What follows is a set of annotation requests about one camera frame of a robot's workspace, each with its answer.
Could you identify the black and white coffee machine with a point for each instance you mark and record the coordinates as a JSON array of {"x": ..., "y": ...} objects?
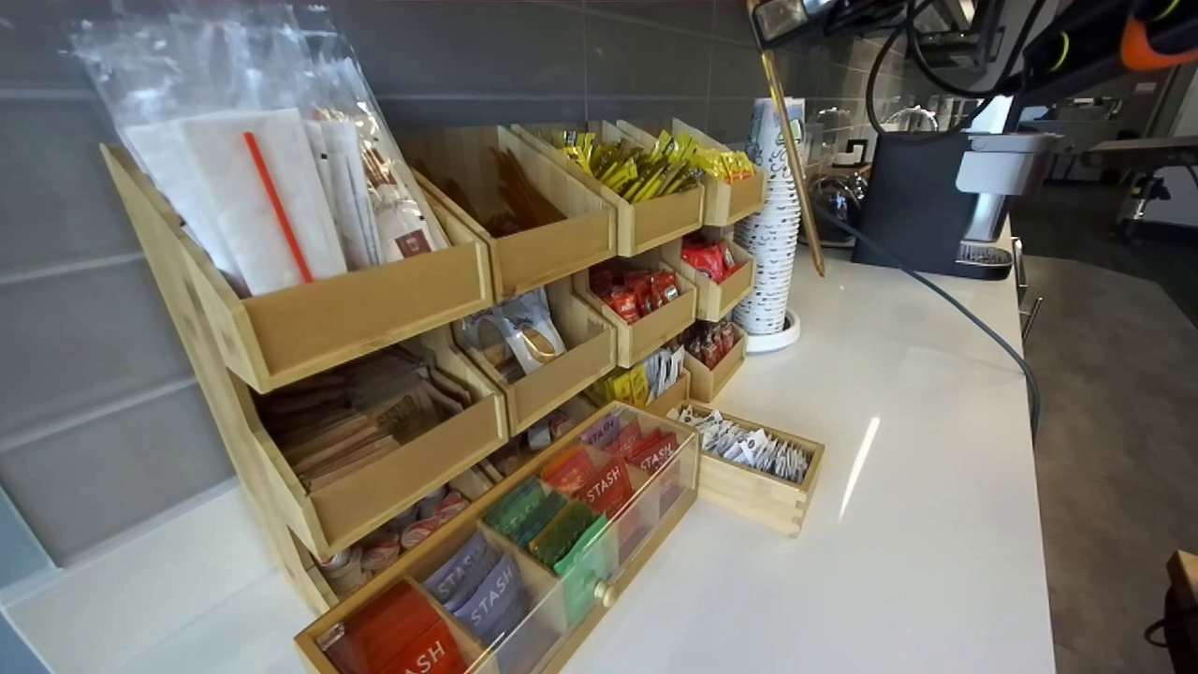
[{"x": 909, "y": 207}]

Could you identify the brown paper packets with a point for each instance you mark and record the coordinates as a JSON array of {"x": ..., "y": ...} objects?
[{"x": 358, "y": 418}]

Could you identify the orange red tea bags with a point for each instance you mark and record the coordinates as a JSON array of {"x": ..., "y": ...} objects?
[{"x": 396, "y": 639}]

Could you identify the wooden tiered organizer shelf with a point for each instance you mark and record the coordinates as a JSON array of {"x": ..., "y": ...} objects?
[{"x": 359, "y": 314}]

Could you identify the patterned paper cup stack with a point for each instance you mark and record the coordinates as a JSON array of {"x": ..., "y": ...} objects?
[{"x": 768, "y": 247}]

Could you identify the white round cup holder base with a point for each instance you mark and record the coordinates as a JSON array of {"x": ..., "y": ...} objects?
[{"x": 776, "y": 337}]

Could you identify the red packets pile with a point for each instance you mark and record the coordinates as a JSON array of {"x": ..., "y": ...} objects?
[
  {"x": 712, "y": 341},
  {"x": 636, "y": 290},
  {"x": 712, "y": 261}
]

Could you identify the purple tea bags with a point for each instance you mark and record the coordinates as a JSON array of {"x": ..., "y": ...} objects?
[{"x": 479, "y": 584}]

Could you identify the wooden tea box clear lid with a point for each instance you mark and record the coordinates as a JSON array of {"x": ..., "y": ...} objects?
[{"x": 661, "y": 493}]

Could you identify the brown labelled packets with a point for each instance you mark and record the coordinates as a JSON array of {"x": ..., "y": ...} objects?
[{"x": 404, "y": 210}]

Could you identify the white wrapped straws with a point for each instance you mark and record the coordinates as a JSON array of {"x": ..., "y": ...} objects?
[{"x": 343, "y": 188}]

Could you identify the red straw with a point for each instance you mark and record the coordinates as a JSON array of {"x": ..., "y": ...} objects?
[{"x": 277, "y": 207}]

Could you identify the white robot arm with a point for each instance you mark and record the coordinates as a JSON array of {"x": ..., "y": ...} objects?
[{"x": 1087, "y": 38}]

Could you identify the white paper napkins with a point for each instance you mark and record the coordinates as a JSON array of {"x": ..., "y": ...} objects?
[{"x": 229, "y": 201}]

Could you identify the mixed small packets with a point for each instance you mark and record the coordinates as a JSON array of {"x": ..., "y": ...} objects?
[{"x": 396, "y": 530}]

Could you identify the small wooden box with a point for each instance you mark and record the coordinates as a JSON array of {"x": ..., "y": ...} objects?
[{"x": 751, "y": 493}]

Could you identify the clear plastic bag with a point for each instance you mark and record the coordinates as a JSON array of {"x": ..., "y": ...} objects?
[{"x": 187, "y": 76}]

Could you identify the grey background desk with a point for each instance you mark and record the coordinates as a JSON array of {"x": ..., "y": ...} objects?
[{"x": 1145, "y": 150}]

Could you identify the yellow and white packets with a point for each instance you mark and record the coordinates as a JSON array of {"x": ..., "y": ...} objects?
[{"x": 647, "y": 376}]

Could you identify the silver white packets pile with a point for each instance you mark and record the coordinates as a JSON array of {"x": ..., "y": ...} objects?
[{"x": 751, "y": 442}]

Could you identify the maroon tea bags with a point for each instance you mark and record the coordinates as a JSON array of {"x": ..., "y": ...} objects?
[{"x": 631, "y": 442}]

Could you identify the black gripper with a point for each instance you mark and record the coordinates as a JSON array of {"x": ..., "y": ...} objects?
[{"x": 831, "y": 14}]

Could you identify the green tea bags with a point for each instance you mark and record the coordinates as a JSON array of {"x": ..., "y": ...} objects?
[{"x": 549, "y": 530}]

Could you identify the clear wrapped packets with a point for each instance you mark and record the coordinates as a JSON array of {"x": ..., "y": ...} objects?
[{"x": 517, "y": 332}]

